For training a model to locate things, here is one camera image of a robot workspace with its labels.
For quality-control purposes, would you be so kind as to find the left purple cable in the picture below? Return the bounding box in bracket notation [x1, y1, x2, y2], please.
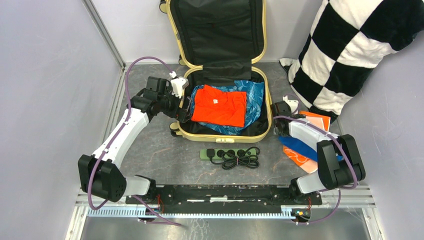
[86, 56, 183, 228]

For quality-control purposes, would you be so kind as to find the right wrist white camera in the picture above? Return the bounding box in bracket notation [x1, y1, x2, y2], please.
[282, 95, 300, 114]

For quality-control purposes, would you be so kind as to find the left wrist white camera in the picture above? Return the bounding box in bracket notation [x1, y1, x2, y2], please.
[169, 71, 189, 98]

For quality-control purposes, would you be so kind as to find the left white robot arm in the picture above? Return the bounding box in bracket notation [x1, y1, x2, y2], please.
[77, 76, 189, 204]

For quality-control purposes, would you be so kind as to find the green power strip with cable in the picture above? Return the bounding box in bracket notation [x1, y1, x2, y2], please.
[199, 146, 261, 170]

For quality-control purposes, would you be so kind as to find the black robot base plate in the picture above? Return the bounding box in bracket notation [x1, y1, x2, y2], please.
[141, 184, 323, 214]

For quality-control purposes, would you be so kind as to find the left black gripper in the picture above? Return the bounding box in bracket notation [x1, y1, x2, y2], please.
[158, 86, 192, 123]

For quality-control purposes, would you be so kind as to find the aluminium frame rail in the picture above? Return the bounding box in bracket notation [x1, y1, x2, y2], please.
[82, 0, 126, 69]

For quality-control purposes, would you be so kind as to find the orange white towel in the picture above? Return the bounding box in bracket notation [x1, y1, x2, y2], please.
[282, 110, 331, 174]

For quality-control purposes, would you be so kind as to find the orange red t-shirt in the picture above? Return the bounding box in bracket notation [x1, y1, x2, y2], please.
[191, 85, 247, 128]

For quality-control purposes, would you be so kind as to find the black white checkered blanket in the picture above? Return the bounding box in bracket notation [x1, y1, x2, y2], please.
[279, 0, 424, 121]

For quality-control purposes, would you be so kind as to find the wrist white camera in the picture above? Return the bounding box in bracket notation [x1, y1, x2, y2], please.
[282, 95, 300, 114]
[169, 71, 189, 98]

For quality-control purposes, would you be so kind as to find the yellow hard-shell suitcase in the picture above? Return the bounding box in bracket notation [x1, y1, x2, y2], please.
[159, 0, 272, 143]

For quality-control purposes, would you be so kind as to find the blue cloth garment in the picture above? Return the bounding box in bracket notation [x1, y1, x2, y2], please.
[278, 135, 344, 163]

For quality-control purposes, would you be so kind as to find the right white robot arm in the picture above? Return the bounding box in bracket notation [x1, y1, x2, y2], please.
[271, 101, 366, 204]

